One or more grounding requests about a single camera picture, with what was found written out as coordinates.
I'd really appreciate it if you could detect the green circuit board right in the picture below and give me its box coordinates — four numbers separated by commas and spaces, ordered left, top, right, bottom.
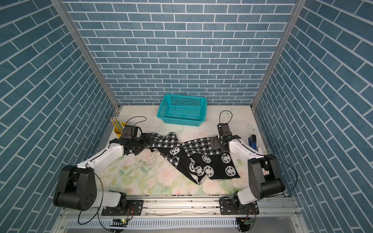
240, 219, 255, 225

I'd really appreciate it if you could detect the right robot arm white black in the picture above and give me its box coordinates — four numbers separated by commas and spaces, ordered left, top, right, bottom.
211, 136, 286, 215

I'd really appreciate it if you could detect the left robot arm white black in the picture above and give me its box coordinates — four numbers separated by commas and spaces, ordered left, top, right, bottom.
53, 134, 153, 216

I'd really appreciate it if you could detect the black white smiley scarf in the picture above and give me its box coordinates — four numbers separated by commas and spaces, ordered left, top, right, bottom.
149, 132, 240, 184

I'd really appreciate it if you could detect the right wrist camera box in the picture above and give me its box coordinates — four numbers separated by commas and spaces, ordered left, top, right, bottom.
217, 123, 232, 139

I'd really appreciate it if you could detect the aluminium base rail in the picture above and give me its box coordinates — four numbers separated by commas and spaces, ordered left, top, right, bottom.
62, 194, 301, 219

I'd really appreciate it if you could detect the teal plastic mesh basket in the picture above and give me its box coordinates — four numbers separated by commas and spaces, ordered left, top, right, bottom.
157, 95, 207, 127

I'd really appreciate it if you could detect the yellow pencil cup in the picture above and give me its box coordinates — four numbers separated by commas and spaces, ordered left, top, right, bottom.
114, 123, 126, 138

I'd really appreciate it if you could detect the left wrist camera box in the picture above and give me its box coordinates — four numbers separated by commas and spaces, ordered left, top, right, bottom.
120, 125, 142, 140

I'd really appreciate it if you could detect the floral table mat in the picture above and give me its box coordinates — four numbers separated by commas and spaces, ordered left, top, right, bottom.
97, 105, 267, 195

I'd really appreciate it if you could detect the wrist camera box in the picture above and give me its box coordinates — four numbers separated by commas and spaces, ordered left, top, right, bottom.
120, 125, 142, 140
217, 123, 232, 139

